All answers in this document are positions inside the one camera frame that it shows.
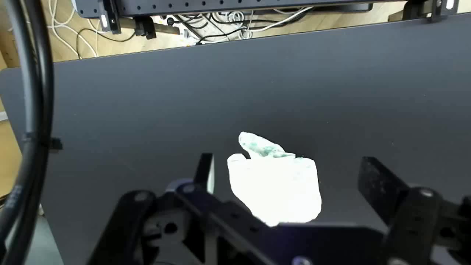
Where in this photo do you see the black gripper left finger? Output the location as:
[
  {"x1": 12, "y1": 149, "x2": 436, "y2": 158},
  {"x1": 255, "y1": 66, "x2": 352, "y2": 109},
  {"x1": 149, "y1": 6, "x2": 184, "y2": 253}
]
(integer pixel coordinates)
[{"x1": 194, "y1": 153, "x2": 214, "y2": 187}]

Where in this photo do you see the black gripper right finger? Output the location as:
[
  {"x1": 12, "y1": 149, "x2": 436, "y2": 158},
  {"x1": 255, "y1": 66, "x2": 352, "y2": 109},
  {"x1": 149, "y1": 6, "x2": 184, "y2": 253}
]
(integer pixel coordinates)
[{"x1": 358, "y1": 156, "x2": 409, "y2": 225}]

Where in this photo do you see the white green floral towel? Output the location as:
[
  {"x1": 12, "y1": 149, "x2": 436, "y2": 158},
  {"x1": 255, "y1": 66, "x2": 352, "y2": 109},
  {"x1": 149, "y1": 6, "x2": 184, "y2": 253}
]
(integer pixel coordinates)
[{"x1": 227, "y1": 131, "x2": 323, "y2": 227}]

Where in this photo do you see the black perforated breadboard table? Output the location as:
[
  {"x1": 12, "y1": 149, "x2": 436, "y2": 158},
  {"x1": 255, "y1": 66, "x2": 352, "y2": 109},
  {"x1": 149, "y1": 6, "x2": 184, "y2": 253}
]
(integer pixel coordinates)
[{"x1": 71, "y1": 0, "x2": 373, "y2": 18}]

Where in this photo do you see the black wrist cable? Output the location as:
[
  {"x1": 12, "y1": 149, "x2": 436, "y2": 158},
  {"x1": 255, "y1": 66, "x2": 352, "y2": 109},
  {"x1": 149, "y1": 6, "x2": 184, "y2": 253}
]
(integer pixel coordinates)
[{"x1": 0, "y1": 0, "x2": 56, "y2": 265}]

